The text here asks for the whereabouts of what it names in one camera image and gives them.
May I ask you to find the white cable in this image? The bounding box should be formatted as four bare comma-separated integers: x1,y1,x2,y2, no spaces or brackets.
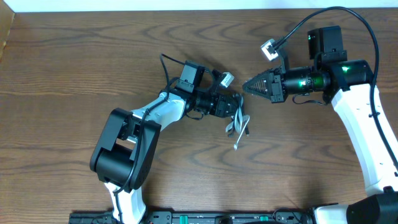
225,105,251,151

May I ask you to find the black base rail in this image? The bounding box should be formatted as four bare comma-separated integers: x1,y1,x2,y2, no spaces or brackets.
68,210,382,224

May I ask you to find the black usb cable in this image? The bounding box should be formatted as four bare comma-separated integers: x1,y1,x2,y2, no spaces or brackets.
228,93,251,138

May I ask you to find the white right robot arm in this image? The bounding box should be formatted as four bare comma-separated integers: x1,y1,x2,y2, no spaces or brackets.
243,26,397,223

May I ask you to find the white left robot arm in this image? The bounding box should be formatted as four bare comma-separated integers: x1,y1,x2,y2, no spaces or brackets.
90,61,239,223

